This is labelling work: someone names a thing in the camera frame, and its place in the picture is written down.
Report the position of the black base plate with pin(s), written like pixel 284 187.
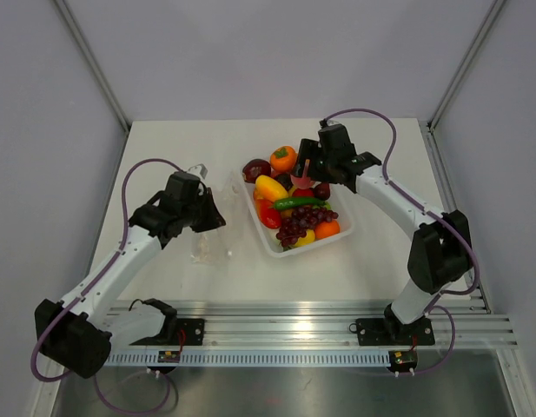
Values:
pixel 186 331
pixel 380 332

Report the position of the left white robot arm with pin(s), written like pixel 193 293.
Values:
pixel 76 332

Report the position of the left aluminium frame post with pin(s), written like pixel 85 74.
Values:
pixel 82 44

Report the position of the red orange bell pepper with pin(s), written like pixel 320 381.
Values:
pixel 267 214

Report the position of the dark red apple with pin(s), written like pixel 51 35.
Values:
pixel 255 168

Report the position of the aluminium mounting rail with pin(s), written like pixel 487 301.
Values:
pixel 325 324

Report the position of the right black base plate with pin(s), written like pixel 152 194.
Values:
pixel 380 332

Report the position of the yellow orange bell pepper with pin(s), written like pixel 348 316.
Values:
pixel 269 189

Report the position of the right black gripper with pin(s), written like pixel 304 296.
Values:
pixel 309 149

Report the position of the right small circuit board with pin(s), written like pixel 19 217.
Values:
pixel 404 359

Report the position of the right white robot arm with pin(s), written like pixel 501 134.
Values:
pixel 441 250

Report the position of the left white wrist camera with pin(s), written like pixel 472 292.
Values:
pixel 199 170

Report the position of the clear zip top bag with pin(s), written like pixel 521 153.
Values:
pixel 218 245

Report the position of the aluminium frame post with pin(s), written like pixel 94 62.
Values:
pixel 467 61
pixel 82 44

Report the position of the purple grape bunch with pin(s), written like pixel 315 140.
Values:
pixel 297 220

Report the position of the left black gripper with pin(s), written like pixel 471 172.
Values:
pixel 214 219

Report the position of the orange persimmon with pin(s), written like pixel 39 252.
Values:
pixel 283 159

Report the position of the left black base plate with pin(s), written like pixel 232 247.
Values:
pixel 186 331

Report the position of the green chili pepper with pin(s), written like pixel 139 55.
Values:
pixel 296 202

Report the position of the dark red fig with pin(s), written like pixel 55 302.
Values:
pixel 322 191

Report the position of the dark purple plum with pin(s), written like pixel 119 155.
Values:
pixel 285 180

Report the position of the white plastic food tray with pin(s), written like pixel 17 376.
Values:
pixel 267 236

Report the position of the left small circuit board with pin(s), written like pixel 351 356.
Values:
pixel 169 356

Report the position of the small circuit board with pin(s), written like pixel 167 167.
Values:
pixel 404 359
pixel 169 356

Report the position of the right aluminium frame post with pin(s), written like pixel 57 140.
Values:
pixel 467 61

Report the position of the pink peach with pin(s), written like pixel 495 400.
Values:
pixel 302 182

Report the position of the orange tangerine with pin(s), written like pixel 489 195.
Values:
pixel 327 229

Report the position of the white slotted cable duct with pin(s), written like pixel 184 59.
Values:
pixel 252 358

